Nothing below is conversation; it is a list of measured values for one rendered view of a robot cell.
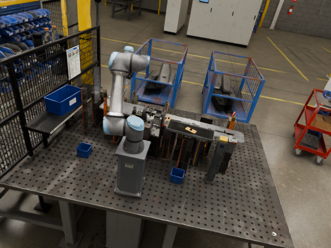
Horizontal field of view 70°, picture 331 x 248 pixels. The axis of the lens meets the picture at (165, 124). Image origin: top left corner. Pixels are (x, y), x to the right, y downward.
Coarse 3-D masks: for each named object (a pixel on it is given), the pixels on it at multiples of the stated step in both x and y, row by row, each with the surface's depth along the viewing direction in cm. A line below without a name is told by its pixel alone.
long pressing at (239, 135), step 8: (128, 104) 234; (128, 112) 222; (152, 112) 228; (160, 120) 221; (184, 120) 225; (192, 120) 227; (216, 128) 220; (224, 128) 222; (216, 136) 210; (232, 136) 213; (240, 136) 215
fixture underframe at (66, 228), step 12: (0, 192) 220; (60, 204) 183; (72, 204) 190; (0, 216) 207; (12, 216) 204; (24, 216) 204; (36, 216) 206; (72, 216) 196; (60, 228) 203; (72, 228) 202; (168, 228) 178; (72, 240) 209; (168, 240) 186
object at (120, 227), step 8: (112, 216) 189; (120, 216) 188; (128, 216) 186; (112, 224) 196; (120, 224) 194; (128, 224) 192; (136, 224) 190; (144, 224) 238; (112, 232) 202; (120, 232) 200; (128, 232) 198; (136, 232) 196; (112, 240) 208; (120, 240) 206; (128, 240) 205; (136, 240) 203
